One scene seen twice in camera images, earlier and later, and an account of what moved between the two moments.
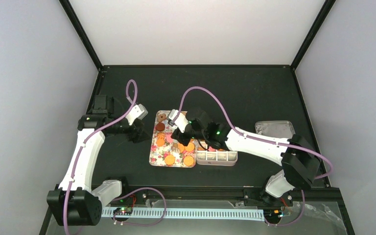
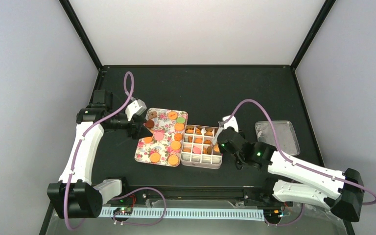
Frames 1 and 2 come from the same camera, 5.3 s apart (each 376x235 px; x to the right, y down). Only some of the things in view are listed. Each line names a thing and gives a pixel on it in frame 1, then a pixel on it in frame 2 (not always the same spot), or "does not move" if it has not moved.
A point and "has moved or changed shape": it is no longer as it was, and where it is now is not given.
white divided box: x=217 y=157 has moved or changed shape
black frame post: x=71 y=13 does not move
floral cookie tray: x=167 y=152 has moved or changed shape
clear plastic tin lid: x=279 y=129 does not move
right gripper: x=184 y=141 → x=222 y=148
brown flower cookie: x=161 y=117 → x=152 y=114
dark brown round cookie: x=160 y=126 → x=150 y=124
